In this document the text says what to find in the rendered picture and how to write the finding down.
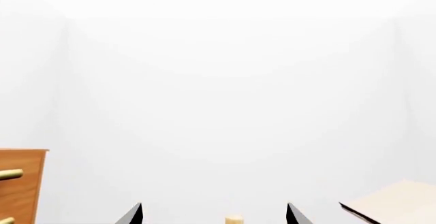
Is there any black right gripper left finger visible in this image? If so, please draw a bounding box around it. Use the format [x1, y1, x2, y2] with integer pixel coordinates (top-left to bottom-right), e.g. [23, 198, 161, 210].
[114, 202, 144, 224]

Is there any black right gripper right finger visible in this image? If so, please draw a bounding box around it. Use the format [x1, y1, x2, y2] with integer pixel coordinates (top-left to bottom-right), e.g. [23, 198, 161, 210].
[286, 202, 314, 224]

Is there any brown wooden wine rack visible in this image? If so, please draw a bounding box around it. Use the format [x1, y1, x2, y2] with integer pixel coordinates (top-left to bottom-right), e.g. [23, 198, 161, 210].
[0, 148, 50, 224]

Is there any light wooden table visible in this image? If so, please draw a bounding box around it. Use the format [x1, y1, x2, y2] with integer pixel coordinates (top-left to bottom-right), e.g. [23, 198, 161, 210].
[338, 179, 436, 224]

